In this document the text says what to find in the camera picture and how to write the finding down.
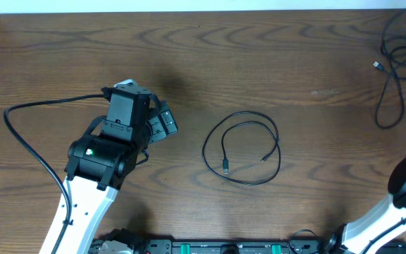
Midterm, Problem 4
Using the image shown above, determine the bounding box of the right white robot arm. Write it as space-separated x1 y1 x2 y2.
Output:
320 157 406 253

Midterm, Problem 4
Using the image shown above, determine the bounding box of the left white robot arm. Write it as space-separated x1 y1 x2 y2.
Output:
40 80 178 253

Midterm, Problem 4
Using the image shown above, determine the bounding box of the left camera black cable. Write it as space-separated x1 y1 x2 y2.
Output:
3 92 112 254

